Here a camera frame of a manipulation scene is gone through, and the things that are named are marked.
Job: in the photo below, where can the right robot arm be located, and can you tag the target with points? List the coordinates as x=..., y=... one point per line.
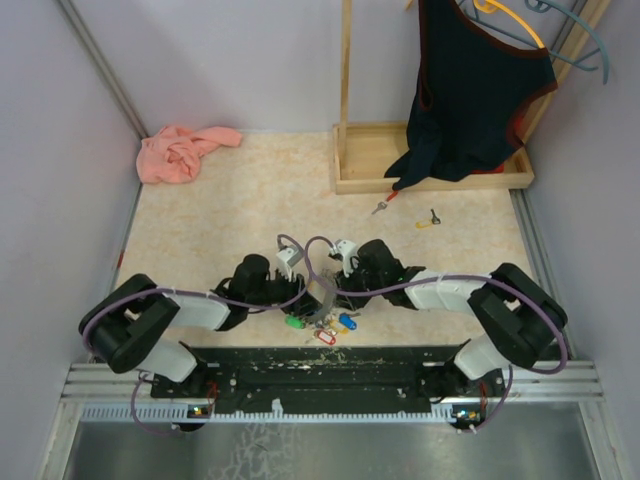
x=519, y=319

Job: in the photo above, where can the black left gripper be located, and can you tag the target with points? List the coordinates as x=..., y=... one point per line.
x=307, y=305

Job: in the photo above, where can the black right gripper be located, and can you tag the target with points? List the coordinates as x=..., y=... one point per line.
x=347, y=284

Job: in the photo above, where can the key with blue tag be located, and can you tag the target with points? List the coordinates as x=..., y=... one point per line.
x=347, y=321

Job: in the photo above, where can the red key tag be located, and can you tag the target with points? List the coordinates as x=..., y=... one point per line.
x=326, y=337

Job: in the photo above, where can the aluminium frame rail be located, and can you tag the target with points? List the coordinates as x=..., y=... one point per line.
x=579, y=381

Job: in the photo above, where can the key with red tag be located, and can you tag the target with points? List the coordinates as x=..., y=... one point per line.
x=382, y=205

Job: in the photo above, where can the green key tag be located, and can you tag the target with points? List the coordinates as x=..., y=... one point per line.
x=295, y=322

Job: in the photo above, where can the key with yellow tag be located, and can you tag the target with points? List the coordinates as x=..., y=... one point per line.
x=433, y=220

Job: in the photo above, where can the pink crumpled cloth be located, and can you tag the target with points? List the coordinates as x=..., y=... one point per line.
x=174, y=154

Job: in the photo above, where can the teal clothes hanger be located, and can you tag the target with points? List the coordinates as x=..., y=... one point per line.
x=578, y=45

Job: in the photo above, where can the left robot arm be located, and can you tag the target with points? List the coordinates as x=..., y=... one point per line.
x=125, y=330

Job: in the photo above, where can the wooden clothes rack base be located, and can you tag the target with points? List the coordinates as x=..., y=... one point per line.
x=364, y=152

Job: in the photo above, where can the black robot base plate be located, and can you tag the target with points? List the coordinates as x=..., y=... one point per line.
x=328, y=380

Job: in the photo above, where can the dark navy vest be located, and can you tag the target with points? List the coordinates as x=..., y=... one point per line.
x=472, y=91

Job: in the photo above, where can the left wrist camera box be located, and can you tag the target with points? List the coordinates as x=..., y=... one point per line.
x=286, y=259

